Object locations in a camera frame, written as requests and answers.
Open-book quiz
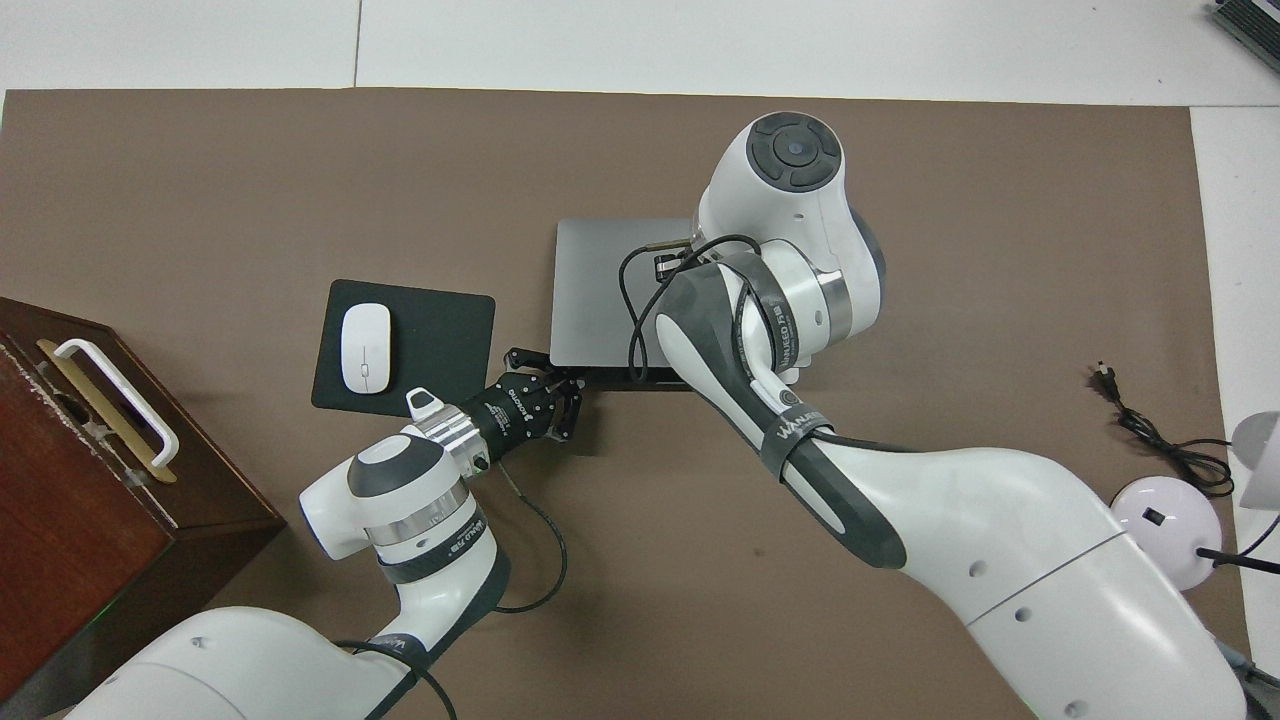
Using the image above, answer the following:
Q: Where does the white box handle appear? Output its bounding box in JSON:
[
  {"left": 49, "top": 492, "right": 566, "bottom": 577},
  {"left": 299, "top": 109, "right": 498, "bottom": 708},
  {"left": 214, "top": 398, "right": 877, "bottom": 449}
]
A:
[{"left": 52, "top": 339, "right": 180, "bottom": 469}]

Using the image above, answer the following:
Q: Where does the grey aluminium laptop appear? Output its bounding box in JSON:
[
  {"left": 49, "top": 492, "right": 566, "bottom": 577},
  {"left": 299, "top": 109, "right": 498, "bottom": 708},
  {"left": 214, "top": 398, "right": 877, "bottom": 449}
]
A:
[{"left": 549, "top": 218, "right": 801, "bottom": 393}]

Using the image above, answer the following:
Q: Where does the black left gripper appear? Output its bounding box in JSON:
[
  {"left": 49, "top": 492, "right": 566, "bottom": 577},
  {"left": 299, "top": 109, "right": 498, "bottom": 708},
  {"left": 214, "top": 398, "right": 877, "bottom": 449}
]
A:
[{"left": 462, "top": 347, "right": 586, "bottom": 466}]

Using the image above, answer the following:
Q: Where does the white desk lamp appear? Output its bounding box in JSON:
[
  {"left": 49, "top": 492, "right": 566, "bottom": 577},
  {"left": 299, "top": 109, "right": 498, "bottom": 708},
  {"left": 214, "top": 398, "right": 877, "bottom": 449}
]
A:
[{"left": 1112, "top": 410, "right": 1280, "bottom": 593}]

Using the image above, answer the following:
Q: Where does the white computer mouse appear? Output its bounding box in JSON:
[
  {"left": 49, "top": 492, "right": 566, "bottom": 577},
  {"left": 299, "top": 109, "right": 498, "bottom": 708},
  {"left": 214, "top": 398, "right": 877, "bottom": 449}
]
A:
[{"left": 340, "top": 303, "right": 393, "bottom": 395}]

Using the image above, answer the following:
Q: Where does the brass handle plate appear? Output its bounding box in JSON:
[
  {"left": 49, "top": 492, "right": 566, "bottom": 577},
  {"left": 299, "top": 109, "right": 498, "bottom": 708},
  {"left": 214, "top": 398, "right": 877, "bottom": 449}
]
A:
[{"left": 37, "top": 339, "right": 178, "bottom": 485}]

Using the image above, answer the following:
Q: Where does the black mouse pad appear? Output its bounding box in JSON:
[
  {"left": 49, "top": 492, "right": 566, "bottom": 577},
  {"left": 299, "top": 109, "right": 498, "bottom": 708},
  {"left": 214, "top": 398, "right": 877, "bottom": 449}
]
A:
[{"left": 311, "top": 279, "right": 497, "bottom": 426}]

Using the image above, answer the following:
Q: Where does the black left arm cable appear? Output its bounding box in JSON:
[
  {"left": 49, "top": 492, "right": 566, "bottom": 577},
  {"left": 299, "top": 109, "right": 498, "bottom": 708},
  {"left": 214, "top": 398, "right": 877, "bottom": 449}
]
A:
[{"left": 330, "top": 460, "right": 569, "bottom": 720}]

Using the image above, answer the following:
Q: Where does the grey ribbed device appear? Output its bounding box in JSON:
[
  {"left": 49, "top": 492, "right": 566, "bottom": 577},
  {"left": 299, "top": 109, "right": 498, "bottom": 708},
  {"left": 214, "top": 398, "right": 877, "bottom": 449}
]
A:
[{"left": 1205, "top": 0, "right": 1280, "bottom": 73}]

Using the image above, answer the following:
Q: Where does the dark brown wooden box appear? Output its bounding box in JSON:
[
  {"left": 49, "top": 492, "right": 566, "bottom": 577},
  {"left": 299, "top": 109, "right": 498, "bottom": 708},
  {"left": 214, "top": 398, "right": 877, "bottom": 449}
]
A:
[{"left": 0, "top": 297, "right": 288, "bottom": 720}]

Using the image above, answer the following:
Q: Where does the brown table mat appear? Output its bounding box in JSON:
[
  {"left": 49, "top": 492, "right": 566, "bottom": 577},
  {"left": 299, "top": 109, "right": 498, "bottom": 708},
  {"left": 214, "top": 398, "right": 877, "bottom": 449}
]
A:
[{"left": 0, "top": 88, "right": 1259, "bottom": 720}]

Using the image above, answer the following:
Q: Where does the black lamp power cable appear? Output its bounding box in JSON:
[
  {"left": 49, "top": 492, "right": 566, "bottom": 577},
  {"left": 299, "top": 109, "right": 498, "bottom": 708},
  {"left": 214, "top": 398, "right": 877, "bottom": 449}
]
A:
[{"left": 1088, "top": 362, "right": 1280, "bottom": 561}]

